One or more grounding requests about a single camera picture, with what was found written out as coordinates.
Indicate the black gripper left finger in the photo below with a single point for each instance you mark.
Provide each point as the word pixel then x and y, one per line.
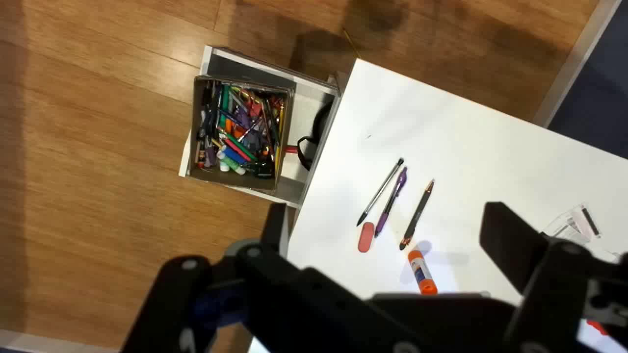
pixel 261 295

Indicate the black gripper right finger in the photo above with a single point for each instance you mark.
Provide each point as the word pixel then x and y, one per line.
pixel 555 281

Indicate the black orange pencil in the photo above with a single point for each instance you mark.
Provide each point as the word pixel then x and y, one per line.
pixel 418 213

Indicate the small white paper slips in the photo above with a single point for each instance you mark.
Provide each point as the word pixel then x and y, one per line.
pixel 567 228

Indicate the red eraser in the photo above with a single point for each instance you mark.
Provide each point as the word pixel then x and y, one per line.
pixel 365 238

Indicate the orange white glue stick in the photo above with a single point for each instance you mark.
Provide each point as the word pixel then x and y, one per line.
pixel 422 273

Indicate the grey black pen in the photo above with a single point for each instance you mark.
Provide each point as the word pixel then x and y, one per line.
pixel 381 191

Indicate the purple pen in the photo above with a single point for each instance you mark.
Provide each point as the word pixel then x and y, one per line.
pixel 392 199

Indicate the white desk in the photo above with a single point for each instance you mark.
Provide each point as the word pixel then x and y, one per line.
pixel 457 144

